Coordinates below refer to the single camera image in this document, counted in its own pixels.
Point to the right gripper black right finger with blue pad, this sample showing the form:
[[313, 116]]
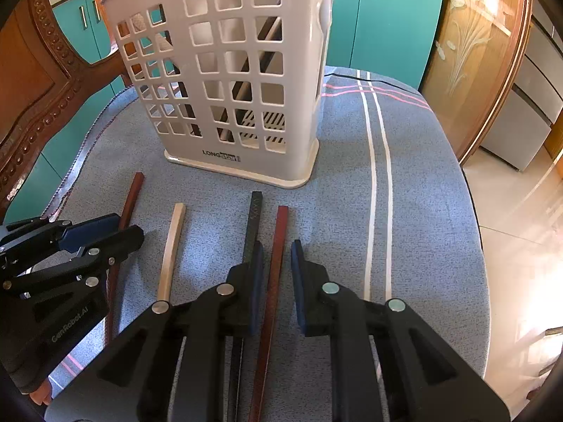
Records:
[[383, 363]]

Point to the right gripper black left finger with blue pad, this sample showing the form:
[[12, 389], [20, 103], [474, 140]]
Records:
[[170, 366]]

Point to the wooden glass-door cabinet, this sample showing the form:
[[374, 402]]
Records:
[[478, 50]]

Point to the teal kitchen cabinet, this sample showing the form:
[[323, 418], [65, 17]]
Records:
[[391, 37]]

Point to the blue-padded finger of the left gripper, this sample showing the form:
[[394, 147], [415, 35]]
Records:
[[27, 242]]

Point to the brown wooden chair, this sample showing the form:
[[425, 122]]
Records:
[[44, 82]]

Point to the blue striped table cloth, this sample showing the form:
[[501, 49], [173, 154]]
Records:
[[386, 211]]

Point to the beige chopstick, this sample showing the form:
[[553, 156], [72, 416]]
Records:
[[170, 252]]

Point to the grey drawer unit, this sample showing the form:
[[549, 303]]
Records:
[[535, 100]]

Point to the black chopstick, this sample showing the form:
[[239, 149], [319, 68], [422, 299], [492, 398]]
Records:
[[237, 351]]

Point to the dark red chopstick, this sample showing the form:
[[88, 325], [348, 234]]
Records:
[[112, 283]]

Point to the white plastic utensil basket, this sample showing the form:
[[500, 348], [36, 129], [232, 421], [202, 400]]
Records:
[[231, 86]]

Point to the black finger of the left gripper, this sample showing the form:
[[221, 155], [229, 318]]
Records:
[[94, 258]]

